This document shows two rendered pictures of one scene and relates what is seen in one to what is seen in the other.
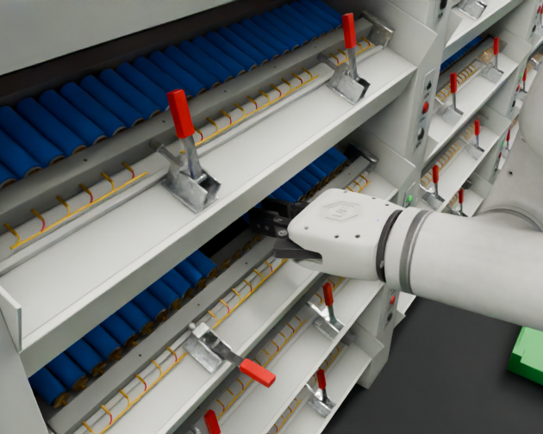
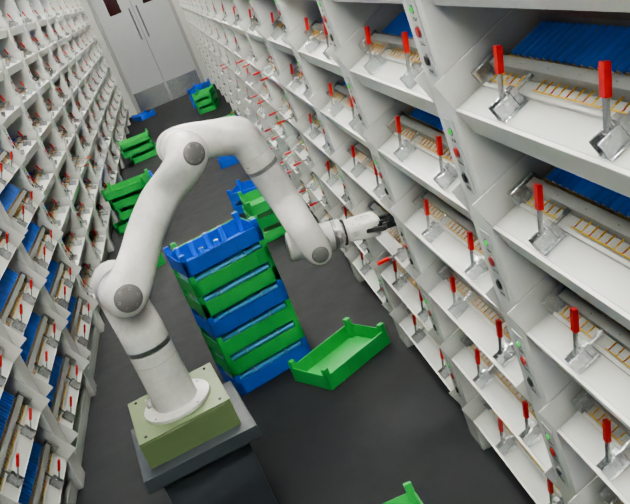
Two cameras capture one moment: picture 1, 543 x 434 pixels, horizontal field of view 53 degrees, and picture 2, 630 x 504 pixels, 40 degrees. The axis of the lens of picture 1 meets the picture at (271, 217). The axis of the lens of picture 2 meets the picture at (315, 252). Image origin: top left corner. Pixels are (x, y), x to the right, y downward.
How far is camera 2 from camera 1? 2.73 m
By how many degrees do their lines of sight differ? 115
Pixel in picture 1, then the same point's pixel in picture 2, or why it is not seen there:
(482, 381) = (426, 491)
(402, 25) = not seen: hidden behind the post
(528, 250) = not seen: hidden behind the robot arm
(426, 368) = (460, 467)
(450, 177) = (507, 405)
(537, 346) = not seen: outside the picture
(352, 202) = (362, 219)
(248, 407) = (411, 291)
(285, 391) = (411, 303)
